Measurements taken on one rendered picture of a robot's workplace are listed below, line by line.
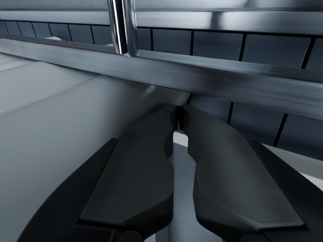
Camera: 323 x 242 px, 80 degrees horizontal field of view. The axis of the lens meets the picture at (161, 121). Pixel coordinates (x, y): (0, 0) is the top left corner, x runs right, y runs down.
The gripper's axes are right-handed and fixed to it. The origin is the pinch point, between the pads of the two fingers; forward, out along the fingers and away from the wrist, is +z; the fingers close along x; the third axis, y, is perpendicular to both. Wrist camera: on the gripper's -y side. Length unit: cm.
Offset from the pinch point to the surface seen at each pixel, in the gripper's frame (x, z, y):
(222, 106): 3.9, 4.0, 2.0
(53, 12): -14.1, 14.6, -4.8
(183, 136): 0.5, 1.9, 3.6
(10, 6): -29.3, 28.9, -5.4
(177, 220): 0.9, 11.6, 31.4
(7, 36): -13.2, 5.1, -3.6
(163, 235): -1.8, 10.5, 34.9
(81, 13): -9.8, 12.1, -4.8
